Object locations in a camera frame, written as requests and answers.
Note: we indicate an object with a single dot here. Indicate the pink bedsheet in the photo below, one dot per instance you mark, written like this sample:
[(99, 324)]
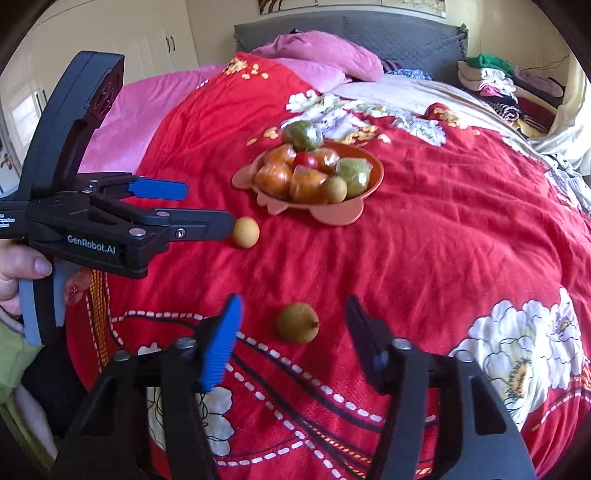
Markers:
[(138, 115)]

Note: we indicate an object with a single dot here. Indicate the grey headboard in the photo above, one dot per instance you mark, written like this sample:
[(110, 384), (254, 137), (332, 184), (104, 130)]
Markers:
[(406, 34)]

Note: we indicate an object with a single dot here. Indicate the cream cloth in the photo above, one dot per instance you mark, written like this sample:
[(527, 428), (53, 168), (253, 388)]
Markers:
[(568, 134)]

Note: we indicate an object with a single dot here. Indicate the red floral blanket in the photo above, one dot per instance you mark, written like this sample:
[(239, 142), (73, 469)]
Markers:
[(415, 254)]

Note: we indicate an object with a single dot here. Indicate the pink plastic plate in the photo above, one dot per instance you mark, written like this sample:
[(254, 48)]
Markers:
[(332, 216)]

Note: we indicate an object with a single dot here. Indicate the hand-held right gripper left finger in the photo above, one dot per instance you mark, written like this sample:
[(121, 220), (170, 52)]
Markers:
[(221, 346)]

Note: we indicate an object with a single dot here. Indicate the black cloth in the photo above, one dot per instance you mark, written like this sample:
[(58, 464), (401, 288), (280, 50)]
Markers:
[(60, 383)]

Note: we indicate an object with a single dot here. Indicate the red tomato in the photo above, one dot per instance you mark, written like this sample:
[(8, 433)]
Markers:
[(305, 160)]

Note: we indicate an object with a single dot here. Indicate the patterned blue cloth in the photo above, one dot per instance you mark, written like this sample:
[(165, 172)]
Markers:
[(406, 71)]

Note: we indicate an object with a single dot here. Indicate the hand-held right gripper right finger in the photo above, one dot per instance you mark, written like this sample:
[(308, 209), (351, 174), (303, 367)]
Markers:
[(365, 342)]

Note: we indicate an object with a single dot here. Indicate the green garment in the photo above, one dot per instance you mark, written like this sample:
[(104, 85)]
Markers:
[(14, 360)]

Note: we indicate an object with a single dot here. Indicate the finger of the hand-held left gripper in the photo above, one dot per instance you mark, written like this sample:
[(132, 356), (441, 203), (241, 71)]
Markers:
[(157, 189), (203, 226)]

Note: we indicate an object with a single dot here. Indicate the green fruit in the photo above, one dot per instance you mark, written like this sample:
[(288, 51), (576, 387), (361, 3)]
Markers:
[(353, 176), (302, 135)]

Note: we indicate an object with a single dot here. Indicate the wall picture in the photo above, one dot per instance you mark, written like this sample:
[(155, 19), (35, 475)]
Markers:
[(415, 5)]

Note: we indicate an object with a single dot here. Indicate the white wardrobe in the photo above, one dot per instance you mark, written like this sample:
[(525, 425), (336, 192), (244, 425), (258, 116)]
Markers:
[(138, 37)]

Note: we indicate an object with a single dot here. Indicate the pink pillow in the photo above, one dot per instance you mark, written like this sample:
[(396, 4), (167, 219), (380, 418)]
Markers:
[(323, 50), (314, 74)]

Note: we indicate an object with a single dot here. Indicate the orange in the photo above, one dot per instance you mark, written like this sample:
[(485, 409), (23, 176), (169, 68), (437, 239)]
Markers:
[(274, 179), (308, 186), (328, 160), (279, 157)]

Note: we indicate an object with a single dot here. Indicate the white door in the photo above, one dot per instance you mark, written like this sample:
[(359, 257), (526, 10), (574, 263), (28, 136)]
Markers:
[(23, 115)]

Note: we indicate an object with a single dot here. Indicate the person's left hand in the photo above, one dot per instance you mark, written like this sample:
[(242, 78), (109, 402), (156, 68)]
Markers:
[(23, 265)]

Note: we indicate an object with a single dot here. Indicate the cream blanket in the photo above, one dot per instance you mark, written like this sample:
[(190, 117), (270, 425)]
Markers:
[(392, 90)]

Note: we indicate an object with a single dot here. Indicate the pile of folded clothes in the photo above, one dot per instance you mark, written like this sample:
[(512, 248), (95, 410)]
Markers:
[(508, 87)]

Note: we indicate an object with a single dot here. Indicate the brown longan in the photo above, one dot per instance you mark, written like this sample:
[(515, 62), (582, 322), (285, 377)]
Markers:
[(245, 232), (298, 321), (334, 190)]

